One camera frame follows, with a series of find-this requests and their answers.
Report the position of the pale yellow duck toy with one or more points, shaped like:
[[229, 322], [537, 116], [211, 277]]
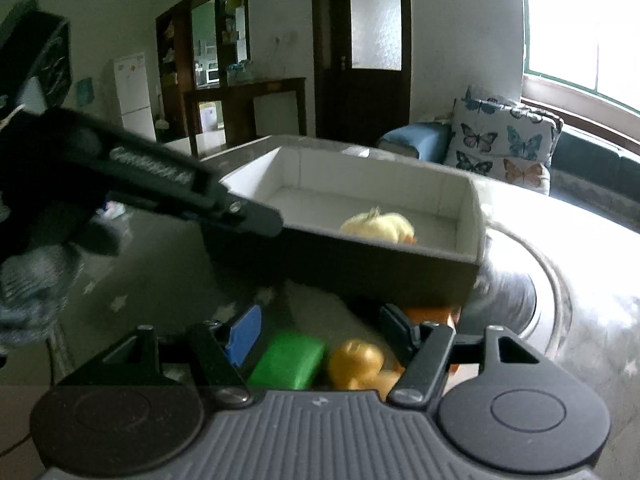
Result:
[[380, 225]]

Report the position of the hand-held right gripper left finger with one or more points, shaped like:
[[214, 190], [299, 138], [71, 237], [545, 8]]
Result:
[[244, 334]]

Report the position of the dark wooden door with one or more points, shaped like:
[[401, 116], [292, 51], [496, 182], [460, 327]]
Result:
[[345, 100]]

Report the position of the white refrigerator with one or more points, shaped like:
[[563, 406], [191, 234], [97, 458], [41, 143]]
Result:
[[134, 95]]

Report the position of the person's left hand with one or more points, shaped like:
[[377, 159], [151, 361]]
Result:
[[30, 285]]

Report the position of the dark box with white inside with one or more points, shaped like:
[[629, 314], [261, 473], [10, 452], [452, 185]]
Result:
[[350, 272]]

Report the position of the golden yellow toy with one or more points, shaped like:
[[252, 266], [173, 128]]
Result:
[[355, 362]]

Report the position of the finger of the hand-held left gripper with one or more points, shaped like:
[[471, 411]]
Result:
[[250, 217]]

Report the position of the blue wall card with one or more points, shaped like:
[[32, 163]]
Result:
[[86, 92]]

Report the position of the white microwave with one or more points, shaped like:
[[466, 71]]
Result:
[[213, 76]]

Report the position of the green block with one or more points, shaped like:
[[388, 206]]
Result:
[[287, 360]]

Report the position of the orange toy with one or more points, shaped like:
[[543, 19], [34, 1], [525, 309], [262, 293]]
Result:
[[430, 316]]

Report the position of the dark green sofa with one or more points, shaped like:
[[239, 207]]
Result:
[[595, 175]]

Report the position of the dark wooden cabinet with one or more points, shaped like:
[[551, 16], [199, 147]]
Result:
[[240, 95]]

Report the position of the window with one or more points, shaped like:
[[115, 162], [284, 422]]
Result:
[[580, 20]]

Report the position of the butterfly print pillow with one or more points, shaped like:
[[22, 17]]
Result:
[[500, 140]]

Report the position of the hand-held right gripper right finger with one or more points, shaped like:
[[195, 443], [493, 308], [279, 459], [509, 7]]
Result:
[[396, 331]]

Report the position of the blue cushion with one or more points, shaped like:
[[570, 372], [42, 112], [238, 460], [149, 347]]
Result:
[[415, 140]]

